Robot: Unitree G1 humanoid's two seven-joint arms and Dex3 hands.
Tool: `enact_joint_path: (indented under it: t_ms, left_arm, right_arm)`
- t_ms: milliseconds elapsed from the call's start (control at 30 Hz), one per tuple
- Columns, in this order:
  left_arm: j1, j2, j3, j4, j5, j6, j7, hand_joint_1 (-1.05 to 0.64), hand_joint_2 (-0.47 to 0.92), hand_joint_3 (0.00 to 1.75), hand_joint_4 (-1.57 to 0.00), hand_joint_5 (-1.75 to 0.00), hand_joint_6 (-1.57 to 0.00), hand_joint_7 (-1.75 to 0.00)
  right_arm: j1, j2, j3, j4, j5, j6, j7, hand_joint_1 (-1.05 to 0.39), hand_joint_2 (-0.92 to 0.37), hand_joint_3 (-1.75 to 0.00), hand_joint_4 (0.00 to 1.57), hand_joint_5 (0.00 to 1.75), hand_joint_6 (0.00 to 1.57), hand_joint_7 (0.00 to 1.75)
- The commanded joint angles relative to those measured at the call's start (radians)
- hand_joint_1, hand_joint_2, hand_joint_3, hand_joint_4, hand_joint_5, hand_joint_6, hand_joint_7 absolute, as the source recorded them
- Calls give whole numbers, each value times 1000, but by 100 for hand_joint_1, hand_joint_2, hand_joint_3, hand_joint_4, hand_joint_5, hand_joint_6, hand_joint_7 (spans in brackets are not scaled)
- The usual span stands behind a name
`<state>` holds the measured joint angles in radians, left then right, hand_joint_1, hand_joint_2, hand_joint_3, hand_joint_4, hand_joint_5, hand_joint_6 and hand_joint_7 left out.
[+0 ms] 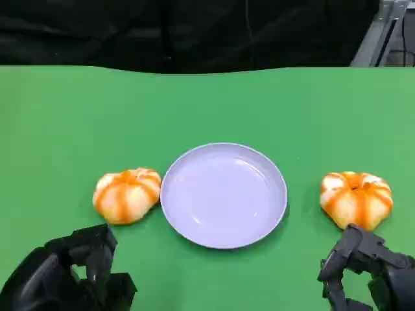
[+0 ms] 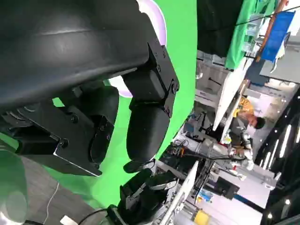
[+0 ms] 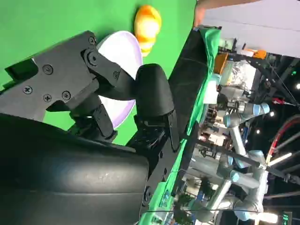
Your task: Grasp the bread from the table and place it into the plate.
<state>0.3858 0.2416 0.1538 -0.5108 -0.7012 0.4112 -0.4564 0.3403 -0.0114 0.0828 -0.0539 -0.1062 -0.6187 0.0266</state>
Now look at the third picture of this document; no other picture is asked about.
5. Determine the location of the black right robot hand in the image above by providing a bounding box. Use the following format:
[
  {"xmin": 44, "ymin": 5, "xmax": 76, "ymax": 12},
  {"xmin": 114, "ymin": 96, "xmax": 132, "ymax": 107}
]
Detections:
[{"xmin": 0, "ymin": 30, "xmax": 188, "ymax": 225}]

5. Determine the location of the orange and white bread roll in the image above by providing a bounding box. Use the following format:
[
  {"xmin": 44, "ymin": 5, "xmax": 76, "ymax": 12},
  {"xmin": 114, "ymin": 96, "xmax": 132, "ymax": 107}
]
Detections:
[{"xmin": 134, "ymin": 4, "xmax": 162, "ymax": 57}]

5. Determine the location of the lilac plate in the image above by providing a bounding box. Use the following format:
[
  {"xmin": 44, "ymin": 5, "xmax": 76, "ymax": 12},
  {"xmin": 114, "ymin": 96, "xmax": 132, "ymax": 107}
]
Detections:
[{"xmin": 97, "ymin": 30, "xmax": 143, "ymax": 129}]

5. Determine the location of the black backdrop curtain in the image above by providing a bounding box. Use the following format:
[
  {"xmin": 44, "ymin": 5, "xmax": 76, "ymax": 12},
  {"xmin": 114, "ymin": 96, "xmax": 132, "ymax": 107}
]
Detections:
[{"xmin": 168, "ymin": 28, "xmax": 211, "ymax": 169}]

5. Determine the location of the green table cloth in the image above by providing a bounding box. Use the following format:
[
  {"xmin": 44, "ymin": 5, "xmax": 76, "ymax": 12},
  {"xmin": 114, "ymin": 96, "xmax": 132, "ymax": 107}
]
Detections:
[{"xmin": 0, "ymin": 0, "xmax": 222, "ymax": 225}]

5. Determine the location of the orange storage box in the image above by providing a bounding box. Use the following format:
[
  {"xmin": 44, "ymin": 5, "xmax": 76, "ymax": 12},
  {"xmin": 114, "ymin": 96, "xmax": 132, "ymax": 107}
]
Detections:
[{"xmin": 214, "ymin": 52, "xmax": 229, "ymax": 74}]

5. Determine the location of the person's hand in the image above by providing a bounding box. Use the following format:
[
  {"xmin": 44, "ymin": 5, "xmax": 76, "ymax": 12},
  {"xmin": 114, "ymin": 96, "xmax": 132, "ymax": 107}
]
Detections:
[{"xmin": 194, "ymin": 0, "xmax": 255, "ymax": 26}]

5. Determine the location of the small orange plastic part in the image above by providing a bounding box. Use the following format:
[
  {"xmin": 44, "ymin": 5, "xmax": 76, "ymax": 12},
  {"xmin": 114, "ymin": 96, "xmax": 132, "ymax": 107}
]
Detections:
[{"xmin": 253, "ymin": 50, "xmax": 267, "ymax": 60}]

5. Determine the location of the red cable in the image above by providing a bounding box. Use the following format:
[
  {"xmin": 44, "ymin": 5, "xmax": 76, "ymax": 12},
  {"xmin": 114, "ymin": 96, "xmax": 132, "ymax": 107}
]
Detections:
[{"xmin": 269, "ymin": 114, "xmax": 300, "ymax": 160}]

